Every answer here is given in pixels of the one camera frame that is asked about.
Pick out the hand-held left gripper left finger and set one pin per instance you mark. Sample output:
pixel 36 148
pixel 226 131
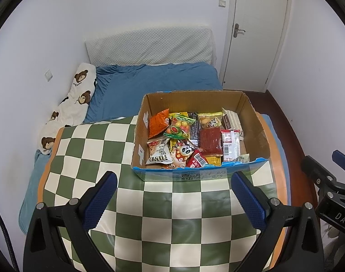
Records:
pixel 101 201

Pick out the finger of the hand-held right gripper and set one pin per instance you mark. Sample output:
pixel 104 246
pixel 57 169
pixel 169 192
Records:
pixel 344 161
pixel 319 175

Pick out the green white checkered mat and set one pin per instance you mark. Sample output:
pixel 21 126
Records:
pixel 161 204

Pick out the long yellow snack packet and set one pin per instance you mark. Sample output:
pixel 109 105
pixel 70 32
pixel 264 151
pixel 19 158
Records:
pixel 183 115

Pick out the white door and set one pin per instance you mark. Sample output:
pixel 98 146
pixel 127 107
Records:
pixel 257 48

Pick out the white bear print pillow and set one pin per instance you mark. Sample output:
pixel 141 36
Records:
pixel 76 96

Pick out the black snack packet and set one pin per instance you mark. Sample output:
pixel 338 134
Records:
pixel 194 130

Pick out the red white snack packet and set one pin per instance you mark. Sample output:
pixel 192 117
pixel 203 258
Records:
pixel 230 146

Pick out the small yellow snack packet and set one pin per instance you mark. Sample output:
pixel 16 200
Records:
pixel 213 160

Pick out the cardboard box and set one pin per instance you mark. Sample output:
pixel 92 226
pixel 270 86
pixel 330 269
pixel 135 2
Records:
pixel 254 136

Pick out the green candy packet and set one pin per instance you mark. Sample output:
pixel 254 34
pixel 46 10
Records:
pixel 179 126

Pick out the blue bed sheet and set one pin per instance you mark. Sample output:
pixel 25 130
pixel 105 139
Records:
pixel 161 82

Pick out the dark red snack packet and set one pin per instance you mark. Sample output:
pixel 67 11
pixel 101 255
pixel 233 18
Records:
pixel 209 140

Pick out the white wall socket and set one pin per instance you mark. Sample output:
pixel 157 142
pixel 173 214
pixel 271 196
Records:
pixel 48 75

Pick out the white light switch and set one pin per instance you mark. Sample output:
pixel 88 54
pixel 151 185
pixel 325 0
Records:
pixel 222 3

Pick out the white silver snack packet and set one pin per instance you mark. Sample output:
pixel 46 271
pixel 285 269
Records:
pixel 232 120

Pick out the panda print snack packet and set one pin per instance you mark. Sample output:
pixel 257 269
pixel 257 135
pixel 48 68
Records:
pixel 182 153

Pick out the grey quilted headboard cushion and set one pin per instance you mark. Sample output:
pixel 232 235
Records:
pixel 149 45

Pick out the small red snack packet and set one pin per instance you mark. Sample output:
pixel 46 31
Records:
pixel 196 160

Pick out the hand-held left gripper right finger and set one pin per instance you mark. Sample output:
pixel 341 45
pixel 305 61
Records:
pixel 249 201

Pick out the orange snack packet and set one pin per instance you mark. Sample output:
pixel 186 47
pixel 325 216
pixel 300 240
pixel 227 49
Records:
pixel 158 123

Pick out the clear biscuit snack packet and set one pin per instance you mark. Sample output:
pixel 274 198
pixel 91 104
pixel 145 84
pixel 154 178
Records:
pixel 210 121

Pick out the white cookie snack packet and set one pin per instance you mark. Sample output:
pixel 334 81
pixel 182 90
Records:
pixel 159 153

